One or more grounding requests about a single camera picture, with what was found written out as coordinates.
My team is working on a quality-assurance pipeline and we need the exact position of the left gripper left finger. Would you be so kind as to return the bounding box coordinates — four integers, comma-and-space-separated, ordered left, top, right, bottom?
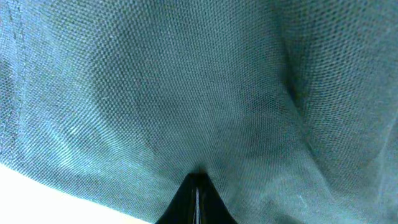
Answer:
155, 174, 197, 224

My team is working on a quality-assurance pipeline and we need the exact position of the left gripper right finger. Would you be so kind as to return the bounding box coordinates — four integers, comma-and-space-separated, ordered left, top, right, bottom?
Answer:
197, 173, 237, 224

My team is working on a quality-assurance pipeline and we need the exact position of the black polo shirt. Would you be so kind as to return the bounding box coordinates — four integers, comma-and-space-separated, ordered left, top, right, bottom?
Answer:
1, 0, 397, 223

